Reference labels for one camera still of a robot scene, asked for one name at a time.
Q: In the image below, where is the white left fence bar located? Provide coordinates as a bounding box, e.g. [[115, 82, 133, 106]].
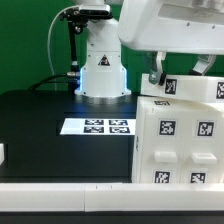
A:
[[0, 143, 4, 165]]

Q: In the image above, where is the black cable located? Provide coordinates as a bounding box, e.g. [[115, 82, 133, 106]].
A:
[[27, 71, 81, 92]]

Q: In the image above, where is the white cabinet body box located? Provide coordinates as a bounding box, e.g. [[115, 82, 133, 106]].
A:
[[132, 97, 224, 184]]

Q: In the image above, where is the white marker sheet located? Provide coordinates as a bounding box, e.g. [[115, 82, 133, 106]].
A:
[[60, 118, 136, 136]]

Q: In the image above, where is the long white cabinet side piece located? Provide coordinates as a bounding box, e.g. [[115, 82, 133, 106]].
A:
[[141, 74, 224, 103]]

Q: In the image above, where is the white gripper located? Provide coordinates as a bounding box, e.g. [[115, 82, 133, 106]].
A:
[[118, 0, 224, 86]]

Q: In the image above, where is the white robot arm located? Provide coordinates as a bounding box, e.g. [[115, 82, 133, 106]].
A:
[[73, 0, 224, 103]]

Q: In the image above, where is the white front fence bar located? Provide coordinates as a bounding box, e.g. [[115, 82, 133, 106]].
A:
[[0, 183, 224, 212]]

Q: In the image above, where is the white cable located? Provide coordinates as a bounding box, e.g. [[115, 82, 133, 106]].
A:
[[46, 5, 78, 91]]

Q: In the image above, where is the white fence bar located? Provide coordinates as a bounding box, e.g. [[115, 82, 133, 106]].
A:
[[0, 183, 224, 212], [0, 143, 4, 165]]

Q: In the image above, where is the black camera stand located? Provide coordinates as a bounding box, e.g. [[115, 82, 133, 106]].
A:
[[59, 5, 113, 94]]

